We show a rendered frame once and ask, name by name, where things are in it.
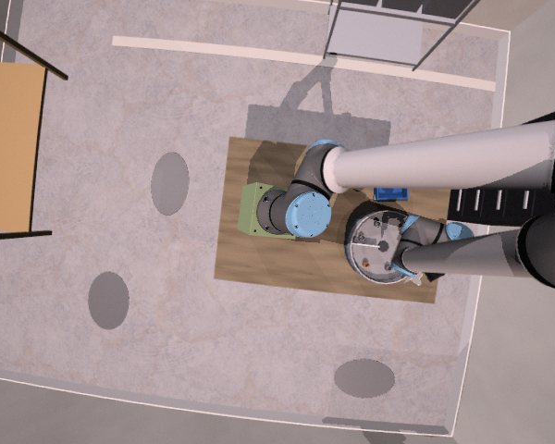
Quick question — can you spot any blue crate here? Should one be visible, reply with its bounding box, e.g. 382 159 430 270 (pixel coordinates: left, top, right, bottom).
374 188 408 200

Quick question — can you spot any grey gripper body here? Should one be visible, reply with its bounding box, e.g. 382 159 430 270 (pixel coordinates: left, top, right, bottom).
424 272 445 282

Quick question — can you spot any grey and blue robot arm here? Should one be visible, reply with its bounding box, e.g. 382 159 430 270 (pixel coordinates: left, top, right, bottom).
256 120 555 289

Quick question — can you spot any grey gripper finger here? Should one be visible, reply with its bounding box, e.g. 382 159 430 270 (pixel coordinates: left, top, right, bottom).
404 272 423 285

